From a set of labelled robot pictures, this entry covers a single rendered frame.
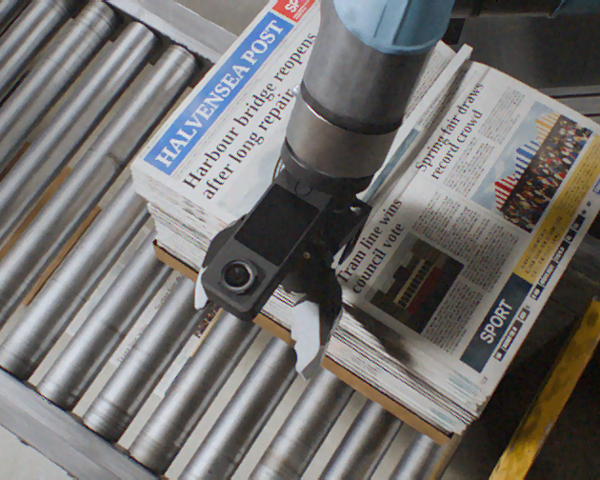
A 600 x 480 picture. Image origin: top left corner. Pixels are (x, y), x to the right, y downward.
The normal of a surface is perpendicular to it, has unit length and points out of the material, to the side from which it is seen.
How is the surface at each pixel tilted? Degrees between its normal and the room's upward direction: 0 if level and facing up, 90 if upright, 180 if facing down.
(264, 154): 6
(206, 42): 0
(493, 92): 6
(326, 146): 57
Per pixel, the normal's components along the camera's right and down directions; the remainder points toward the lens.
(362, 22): -0.49, 0.42
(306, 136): -0.71, 0.29
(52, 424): -0.02, -0.33
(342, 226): 0.29, -0.71
